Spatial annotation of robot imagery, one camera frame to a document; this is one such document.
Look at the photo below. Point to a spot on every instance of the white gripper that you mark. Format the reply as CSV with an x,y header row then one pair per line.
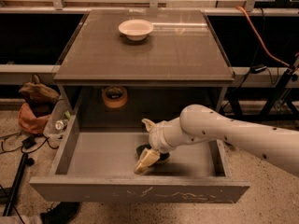
x,y
154,138

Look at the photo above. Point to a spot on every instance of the green and yellow sponge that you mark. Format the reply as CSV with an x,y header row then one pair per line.
x,y
163,157

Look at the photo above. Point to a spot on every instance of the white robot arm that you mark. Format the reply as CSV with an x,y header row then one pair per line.
x,y
197,124

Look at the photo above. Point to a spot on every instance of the grey open drawer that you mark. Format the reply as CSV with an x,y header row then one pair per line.
x,y
96,159

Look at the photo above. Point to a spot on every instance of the grey cabinet counter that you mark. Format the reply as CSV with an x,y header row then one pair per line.
x,y
181,51

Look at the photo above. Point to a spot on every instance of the brown tape roll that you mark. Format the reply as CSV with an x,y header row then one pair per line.
x,y
114,97

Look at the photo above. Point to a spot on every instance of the clear plastic bottle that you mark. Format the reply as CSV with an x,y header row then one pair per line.
x,y
56,126

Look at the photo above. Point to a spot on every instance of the white bowl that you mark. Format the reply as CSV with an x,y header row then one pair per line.
x,y
136,30

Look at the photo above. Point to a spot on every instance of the brown cloth bag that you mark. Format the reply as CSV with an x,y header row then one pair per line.
x,y
41,98

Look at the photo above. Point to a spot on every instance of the orange cloth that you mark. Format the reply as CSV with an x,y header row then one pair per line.
x,y
29,122

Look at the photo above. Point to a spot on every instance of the black tripod leg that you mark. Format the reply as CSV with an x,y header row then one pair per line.
x,y
12,193

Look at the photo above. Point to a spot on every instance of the black power adapter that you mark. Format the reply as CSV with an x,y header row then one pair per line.
x,y
256,69

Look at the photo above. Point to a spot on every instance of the black metal stand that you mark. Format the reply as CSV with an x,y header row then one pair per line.
x,y
278,92

